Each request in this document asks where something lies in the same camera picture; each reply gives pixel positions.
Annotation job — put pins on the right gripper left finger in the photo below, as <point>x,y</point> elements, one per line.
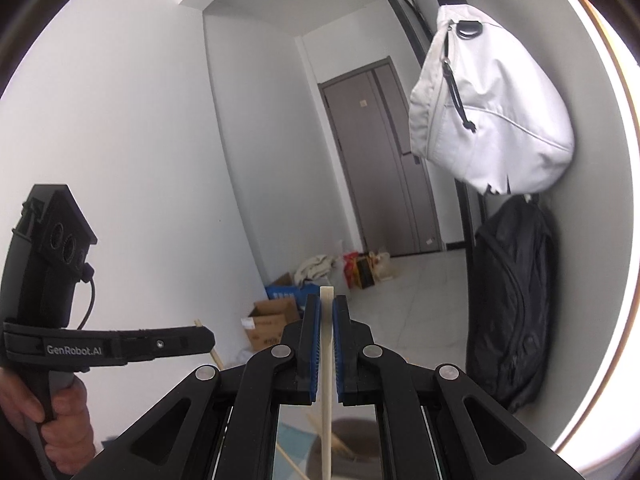
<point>221,424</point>

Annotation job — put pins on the black backpack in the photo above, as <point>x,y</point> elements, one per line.
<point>511,303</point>

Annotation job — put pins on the brown cardboard box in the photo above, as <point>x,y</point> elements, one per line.
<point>265,324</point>

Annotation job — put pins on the white grey utensil holder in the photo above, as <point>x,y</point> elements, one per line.
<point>356,450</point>

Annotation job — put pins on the white hanging bag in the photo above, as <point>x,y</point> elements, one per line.
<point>484,110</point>

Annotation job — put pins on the red black shopping bag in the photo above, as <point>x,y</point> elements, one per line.
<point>357,271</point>

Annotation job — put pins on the teal checked table cloth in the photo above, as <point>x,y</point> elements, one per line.
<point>297,443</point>

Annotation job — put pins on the beige cloth pile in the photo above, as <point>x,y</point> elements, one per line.
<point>318,266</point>

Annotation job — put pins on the blue cardboard box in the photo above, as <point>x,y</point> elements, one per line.
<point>299,294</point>

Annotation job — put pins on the translucent plastic bag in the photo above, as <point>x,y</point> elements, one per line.
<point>382,266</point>

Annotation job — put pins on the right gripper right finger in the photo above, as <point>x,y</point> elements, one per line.
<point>434,424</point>

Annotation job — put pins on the person's left hand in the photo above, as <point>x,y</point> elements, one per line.
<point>68,437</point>

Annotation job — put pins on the grey entrance door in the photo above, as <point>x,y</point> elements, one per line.
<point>389,187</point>

